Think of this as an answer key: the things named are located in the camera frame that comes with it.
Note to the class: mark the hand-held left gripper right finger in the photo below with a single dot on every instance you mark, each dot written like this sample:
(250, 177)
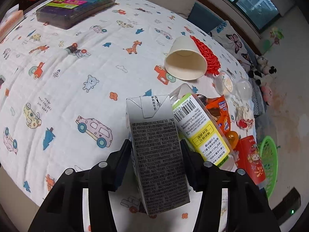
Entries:
(190, 165)

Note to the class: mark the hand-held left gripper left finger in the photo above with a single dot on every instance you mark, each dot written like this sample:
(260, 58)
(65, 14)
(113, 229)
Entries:
(121, 165)

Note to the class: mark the grey milk carton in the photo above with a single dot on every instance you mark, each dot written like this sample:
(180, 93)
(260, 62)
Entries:
(157, 162)

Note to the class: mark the green plastic basket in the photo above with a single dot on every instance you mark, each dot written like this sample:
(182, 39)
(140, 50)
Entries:
(270, 154)

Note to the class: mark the red knitted net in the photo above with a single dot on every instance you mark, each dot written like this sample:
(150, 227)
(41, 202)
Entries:
(210, 55)

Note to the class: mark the yellow-labelled clear bottle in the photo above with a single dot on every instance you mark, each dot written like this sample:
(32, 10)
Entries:
(200, 125)

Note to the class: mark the small orange ball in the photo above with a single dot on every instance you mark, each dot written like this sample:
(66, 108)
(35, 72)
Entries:
(233, 138)

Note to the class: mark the red drink can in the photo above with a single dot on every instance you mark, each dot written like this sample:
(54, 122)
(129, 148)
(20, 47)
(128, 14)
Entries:
(251, 159)

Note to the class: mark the orange snack wrapper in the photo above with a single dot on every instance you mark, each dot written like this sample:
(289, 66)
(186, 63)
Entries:
(221, 111)

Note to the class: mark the small lidded clear cup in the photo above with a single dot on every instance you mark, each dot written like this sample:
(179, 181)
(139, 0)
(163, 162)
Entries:
(226, 82)

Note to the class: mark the clear plastic dome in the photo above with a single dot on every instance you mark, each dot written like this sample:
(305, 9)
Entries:
(243, 89)

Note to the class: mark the blue patterned cloth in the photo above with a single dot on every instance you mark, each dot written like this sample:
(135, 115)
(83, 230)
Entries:
(257, 99)

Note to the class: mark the pink plush toy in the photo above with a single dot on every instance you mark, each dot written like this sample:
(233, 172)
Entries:
(266, 93)

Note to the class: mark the white paper cup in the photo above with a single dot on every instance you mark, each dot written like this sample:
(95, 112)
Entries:
(185, 60)

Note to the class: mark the black device with green light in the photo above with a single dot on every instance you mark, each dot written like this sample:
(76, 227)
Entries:
(288, 205)

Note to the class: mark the black and white plush toy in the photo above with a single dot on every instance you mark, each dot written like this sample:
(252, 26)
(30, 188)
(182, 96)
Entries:
(262, 69)

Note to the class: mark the butterfly print pillow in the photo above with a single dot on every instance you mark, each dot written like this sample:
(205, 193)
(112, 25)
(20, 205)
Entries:
(231, 38)

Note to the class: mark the blue mattress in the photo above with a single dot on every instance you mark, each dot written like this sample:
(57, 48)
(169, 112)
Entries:
(205, 17)

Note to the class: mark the green paper pinwheel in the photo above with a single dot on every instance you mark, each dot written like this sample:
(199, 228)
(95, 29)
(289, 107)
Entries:
(277, 33)

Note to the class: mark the clear case of coloured markers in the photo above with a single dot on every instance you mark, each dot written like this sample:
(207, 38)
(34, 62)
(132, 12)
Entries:
(74, 7)

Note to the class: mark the window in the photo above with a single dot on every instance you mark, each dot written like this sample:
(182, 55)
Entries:
(251, 2)

